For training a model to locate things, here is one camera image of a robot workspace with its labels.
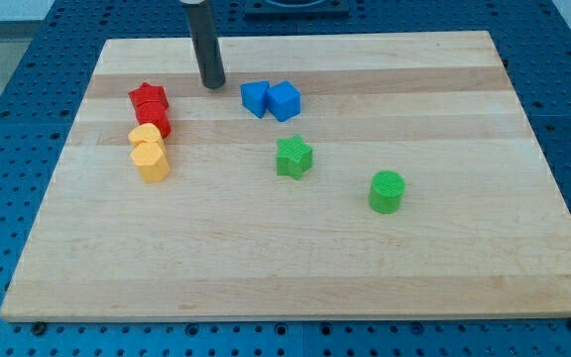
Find green star block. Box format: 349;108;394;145
276;135;313;179

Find wooden board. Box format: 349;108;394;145
0;31;571;322

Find blue cube block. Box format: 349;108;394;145
267;81;301;122

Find blue triangle block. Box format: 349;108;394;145
240;80;270;118

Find green cylinder block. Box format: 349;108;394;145
369;171;405;214

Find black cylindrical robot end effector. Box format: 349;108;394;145
180;0;226;89

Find yellow hexagon block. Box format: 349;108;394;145
130;143;171;183

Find yellow heart block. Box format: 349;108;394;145
128;123;166;151

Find red cylinder block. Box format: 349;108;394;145
136;102;171;139

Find red star block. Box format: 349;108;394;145
128;82;170;109

